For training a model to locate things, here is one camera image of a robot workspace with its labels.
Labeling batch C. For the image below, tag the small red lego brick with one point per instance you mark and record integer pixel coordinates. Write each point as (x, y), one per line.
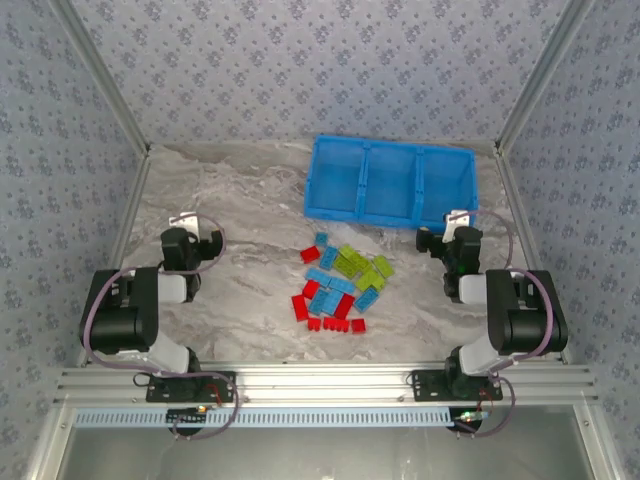
(314, 325)
(358, 326)

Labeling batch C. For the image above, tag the right lower frame post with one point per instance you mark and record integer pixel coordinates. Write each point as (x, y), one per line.
(597, 445)

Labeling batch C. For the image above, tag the left small circuit board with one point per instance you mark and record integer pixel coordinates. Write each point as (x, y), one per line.
(192, 414)

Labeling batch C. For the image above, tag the right aluminium side rail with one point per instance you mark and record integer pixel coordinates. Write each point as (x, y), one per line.
(519, 210)

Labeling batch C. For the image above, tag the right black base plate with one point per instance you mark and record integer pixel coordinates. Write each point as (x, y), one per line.
(425, 385)

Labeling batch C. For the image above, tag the aluminium front frame rail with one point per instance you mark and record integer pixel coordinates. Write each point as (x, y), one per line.
(325, 382)

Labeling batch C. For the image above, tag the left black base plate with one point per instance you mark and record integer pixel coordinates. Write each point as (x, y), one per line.
(227, 380)

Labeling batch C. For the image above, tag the left slanted aluminium post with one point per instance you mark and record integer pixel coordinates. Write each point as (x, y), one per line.
(104, 75)

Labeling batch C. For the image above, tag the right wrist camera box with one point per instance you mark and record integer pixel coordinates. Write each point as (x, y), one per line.
(457, 221)

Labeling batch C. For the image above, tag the blue three-compartment bin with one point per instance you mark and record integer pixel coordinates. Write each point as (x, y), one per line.
(390, 180)

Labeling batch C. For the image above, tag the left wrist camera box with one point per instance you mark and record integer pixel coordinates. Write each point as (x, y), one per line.
(184, 221)

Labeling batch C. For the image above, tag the right small circuit board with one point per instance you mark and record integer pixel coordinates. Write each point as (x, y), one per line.
(470, 416)

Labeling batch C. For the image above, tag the frame post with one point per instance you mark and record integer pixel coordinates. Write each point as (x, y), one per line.
(50, 445)
(597, 445)

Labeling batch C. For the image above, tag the left aluminium side rail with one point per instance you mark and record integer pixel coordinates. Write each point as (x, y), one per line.
(119, 245)

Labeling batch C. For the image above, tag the right slanted aluminium post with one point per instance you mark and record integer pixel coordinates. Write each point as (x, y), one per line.
(542, 75)

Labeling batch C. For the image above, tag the small circuit board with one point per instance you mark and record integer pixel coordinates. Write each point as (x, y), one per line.
(192, 414)
(470, 416)

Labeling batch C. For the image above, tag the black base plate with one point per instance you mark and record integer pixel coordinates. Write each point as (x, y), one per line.
(425, 385)
(227, 380)

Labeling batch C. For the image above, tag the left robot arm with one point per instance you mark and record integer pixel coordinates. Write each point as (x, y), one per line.
(120, 320)

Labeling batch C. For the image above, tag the long red lego brick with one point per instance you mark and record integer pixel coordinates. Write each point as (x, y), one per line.
(344, 306)
(336, 325)

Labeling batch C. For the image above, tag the slanted aluminium post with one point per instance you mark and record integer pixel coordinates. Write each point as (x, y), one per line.
(104, 75)
(542, 75)

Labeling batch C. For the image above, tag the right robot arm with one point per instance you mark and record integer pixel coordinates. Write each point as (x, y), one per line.
(525, 320)

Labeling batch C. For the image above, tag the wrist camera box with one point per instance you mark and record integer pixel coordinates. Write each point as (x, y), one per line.
(457, 221)
(184, 221)

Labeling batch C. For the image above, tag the left lower frame post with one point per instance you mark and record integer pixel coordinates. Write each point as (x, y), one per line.
(50, 445)

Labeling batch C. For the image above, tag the aluminium side rail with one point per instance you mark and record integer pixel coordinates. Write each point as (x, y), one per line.
(519, 210)
(119, 245)

